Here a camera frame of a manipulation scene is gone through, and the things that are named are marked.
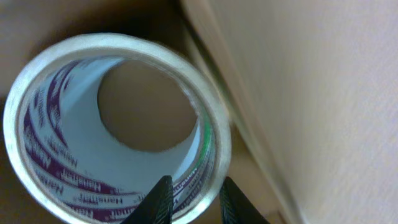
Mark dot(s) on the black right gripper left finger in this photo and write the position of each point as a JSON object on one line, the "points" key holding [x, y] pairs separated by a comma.
{"points": [[157, 206]]}

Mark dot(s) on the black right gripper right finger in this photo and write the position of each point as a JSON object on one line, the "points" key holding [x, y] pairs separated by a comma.
{"points": [[236, 208]]}

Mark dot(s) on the white masking tape roll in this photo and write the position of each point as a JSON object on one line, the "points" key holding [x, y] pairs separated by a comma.
{"points": [[70, 163]]}

